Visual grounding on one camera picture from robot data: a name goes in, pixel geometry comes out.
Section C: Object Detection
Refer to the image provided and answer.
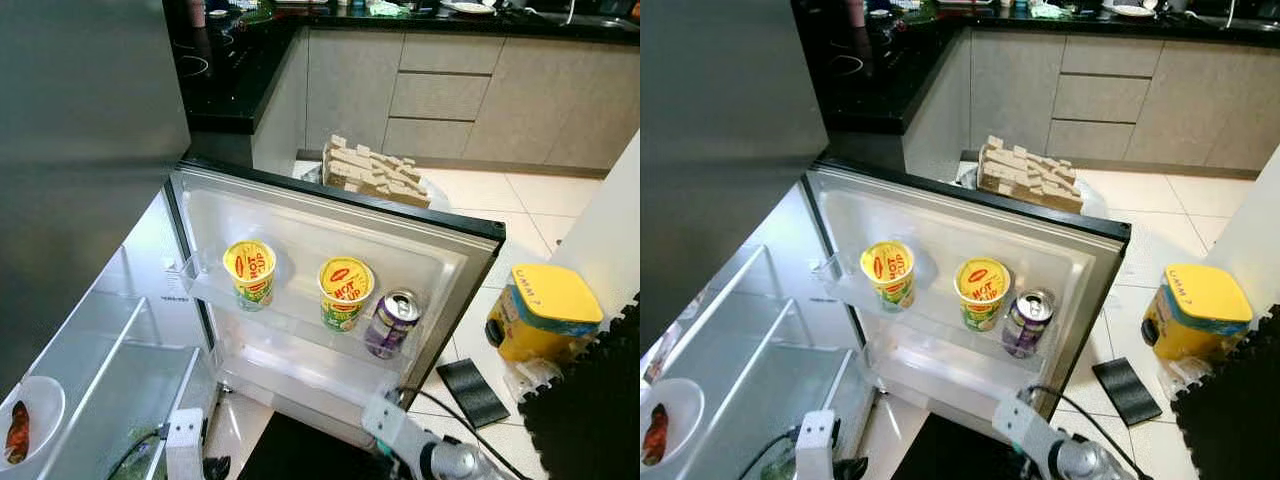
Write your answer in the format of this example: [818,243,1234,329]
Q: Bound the steel fridge main door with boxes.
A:
[163,155,507,451]
[803,157,1133,431]

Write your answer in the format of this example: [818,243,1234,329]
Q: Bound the steel fridge freezer door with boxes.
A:
[0,0,193,396]
[640,0,831,351]

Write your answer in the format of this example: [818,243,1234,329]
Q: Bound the black floor mat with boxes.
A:
[890,412,1031,480]
[237,412,401,480]

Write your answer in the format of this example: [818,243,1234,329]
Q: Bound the brown orange cooked food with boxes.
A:
[5,400,31,466]
[643,403,669,467]

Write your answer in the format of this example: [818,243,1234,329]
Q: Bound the yellow green cup noodle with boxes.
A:
[222,239,279,313]
[954,257,1013,334]
[860,240,916,313]
[317,256,377,334]

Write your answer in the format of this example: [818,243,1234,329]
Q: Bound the purple drink can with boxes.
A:
[1001,289,1056,359]
[363,289,422,361]

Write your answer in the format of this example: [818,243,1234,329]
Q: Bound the black foam puzzle mat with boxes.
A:
[517,295,641,480]
[1170,305,1280,480]

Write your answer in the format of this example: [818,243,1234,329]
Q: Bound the black ribbed pad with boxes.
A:
[436,357,512,430]
[1090,357,1164,428]

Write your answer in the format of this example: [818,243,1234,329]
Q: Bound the small clear plastic bag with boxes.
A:
[503,358,563,403]
[1160,355,1216,401]

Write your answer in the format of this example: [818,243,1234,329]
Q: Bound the beige cardboard packing insert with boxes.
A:
[976,135,1086,214]
[321,134,434,210]

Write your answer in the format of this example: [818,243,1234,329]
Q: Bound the yellow tub with lid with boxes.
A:
[486,262,605,364]
[1140,262,1254,363]

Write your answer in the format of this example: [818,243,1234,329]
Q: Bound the black top kitchen counter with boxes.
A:
[163,0,641,181]
[790,0,1280,183]

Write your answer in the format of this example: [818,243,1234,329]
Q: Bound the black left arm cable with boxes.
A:
[738,428,801,480]
[128,428,171,476]

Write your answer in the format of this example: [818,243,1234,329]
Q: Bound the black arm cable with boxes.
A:
[128,428,171,476]
[738,428,801,480]
[395,386,531,480]
[1025,385,1161,480]

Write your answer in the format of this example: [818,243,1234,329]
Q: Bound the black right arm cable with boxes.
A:
[395,386,531,480]
[1025,385,1161,480]

